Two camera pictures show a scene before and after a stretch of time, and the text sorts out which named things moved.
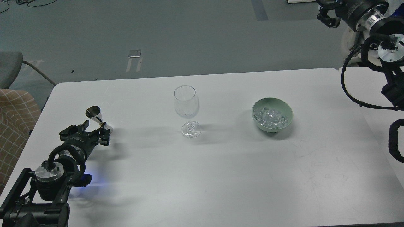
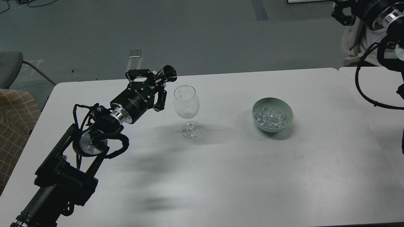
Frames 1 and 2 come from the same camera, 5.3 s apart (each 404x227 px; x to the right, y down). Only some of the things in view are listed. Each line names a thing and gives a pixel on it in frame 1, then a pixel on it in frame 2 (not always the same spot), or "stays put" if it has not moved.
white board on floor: x=293 y=1 stays put
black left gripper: x=74 y=135 to x=138 y=97
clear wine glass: x=186 y=103 stays put
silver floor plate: x=134 y=53 stays put
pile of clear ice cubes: x=270 y=118 stays put
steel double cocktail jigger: x=94 y=112 to x=169 y=72
